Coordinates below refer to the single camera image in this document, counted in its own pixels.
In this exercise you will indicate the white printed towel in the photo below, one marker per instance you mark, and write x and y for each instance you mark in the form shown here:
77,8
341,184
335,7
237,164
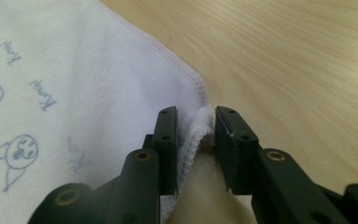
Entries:
90,77

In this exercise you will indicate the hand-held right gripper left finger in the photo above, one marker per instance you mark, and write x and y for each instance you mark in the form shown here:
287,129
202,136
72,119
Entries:
143,174

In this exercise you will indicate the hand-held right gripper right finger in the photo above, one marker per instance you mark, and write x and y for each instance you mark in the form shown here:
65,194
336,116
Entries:
261,174

